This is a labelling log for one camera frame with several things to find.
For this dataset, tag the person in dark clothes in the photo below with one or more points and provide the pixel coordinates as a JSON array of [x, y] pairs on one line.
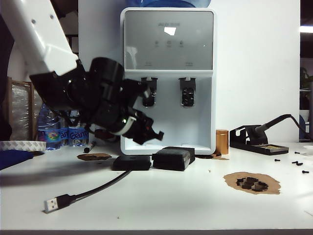
[[5, 73]]

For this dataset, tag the black USB hub box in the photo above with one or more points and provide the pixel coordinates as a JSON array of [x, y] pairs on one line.
[[132, 164]]

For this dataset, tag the white tape roll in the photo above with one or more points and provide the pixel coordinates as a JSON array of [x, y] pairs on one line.
[[24, 146]]

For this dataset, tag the black marker pen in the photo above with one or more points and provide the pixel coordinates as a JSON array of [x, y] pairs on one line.
[[89, 147]]

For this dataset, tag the white AUX water dispenser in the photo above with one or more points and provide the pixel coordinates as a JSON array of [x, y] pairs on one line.
[[168, 127]]

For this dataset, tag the blue water jug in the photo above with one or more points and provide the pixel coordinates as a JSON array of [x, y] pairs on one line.
[[171, 3]]

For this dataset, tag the clear water bottle blue label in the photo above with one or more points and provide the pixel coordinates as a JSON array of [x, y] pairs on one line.
[[64, 137], [78, 137], [49, 137]]

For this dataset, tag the thin brown paper patch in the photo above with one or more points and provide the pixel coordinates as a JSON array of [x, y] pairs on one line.
[[220, 157]]

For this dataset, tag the black sponge block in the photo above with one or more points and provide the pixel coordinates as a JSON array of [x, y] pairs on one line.
[[171, 159]]

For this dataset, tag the white ceiling light strip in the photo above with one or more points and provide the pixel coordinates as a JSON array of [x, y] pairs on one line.
[[306, 29]]

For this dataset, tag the large brown paper patch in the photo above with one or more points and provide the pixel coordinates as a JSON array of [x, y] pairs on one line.
[[274, 183]]

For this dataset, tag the blue cloth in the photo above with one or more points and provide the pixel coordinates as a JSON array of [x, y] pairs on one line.
[[12, 159]]

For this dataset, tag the wooden crate with plastic wrap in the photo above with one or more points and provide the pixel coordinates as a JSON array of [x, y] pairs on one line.
[[22, 110]]

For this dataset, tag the gold metal cylinder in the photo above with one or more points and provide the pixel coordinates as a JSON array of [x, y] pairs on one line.
[[222, 142]]

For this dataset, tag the black soldering iron stand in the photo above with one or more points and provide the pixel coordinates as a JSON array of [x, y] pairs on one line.
[[269, 149]]

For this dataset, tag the green potted plant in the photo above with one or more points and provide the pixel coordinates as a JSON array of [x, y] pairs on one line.
[[306, 76]]

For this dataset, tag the oval brown paper patch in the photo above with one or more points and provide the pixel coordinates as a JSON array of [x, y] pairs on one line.
[[93, 157]]

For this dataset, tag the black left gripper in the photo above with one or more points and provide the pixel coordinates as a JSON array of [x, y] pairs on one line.
[[139, 124]]

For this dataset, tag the black stair railing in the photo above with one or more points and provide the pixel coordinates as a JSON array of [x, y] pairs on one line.
[[74, 36]]

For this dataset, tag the small black foam scrap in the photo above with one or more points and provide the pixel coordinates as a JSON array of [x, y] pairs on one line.
[[259, 187], [240, 183], [250, 182]]

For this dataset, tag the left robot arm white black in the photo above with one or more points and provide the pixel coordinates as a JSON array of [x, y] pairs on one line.
[[49, 49]]

